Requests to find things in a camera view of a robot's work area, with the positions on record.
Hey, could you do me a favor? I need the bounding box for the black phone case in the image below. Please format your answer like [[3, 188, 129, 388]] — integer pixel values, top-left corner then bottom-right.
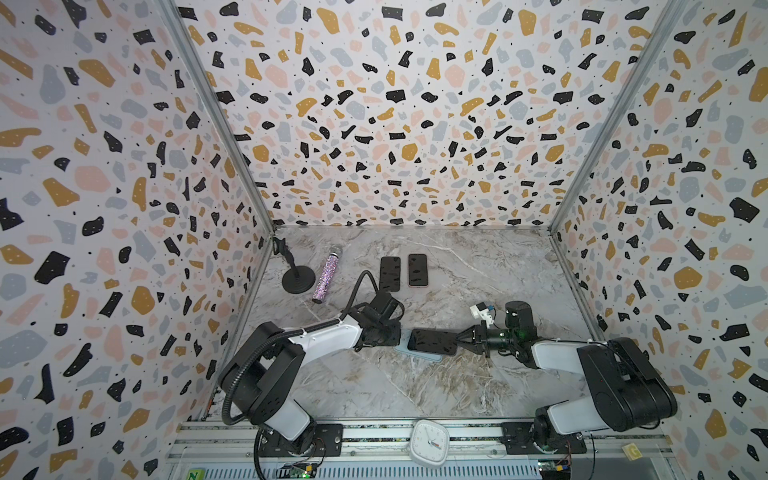
[[378, 256, 403, 293]]

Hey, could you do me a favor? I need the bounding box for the blue smartphone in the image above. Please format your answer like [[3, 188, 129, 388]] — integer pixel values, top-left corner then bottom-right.
[[408, 328, 458, 356]]

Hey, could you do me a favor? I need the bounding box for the pink silicone phone case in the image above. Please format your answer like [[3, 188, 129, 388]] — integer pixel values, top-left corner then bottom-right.
[[407, 252, 430, 289]]

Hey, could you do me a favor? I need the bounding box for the light blue phone case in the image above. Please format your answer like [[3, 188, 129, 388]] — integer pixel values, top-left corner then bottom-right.
[[394, 329, 443, 363]]

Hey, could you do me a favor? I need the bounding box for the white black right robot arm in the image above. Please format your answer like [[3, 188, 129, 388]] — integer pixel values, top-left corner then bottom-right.
[[456, 301, 678, 446]]

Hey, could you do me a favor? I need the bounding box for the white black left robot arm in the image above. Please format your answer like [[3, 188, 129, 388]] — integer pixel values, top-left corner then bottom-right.
[[219, 291, 405, 442]]

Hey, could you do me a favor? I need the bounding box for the purple glitter microphone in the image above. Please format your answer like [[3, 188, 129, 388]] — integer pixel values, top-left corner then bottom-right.
[[312, 245, 343, 304]]

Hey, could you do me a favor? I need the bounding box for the black round microphone stand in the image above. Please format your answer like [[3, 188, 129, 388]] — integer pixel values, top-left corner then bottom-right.
[[273, 237, 316, 294]]

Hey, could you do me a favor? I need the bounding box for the white square clock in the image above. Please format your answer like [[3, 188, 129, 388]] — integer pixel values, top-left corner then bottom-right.
[[408, 420, 450, 468]]

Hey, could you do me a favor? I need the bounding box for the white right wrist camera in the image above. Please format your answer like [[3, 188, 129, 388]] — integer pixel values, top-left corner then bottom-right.
[[470, 302, 496, 326]]

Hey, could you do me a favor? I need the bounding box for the black corrugated cable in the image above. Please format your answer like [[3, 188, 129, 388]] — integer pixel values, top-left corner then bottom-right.
[[220, 269, 385, 480]]

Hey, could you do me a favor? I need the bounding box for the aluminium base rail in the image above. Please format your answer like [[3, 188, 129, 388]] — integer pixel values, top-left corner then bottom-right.
[[159, 418, 685, 479]]

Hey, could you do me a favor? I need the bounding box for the aluminium frame post right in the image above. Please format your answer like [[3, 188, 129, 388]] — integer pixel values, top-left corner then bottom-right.
[[548, 0, 685, 237]]

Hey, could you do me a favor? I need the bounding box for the aluminium frame post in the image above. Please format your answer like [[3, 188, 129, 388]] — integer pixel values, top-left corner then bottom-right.
[[548, 0, 685, 237], [155, 0, 276, 236]]

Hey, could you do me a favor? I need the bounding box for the aluminium frame post left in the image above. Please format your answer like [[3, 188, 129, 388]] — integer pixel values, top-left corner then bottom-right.
[[155, 0, 276, 236]]

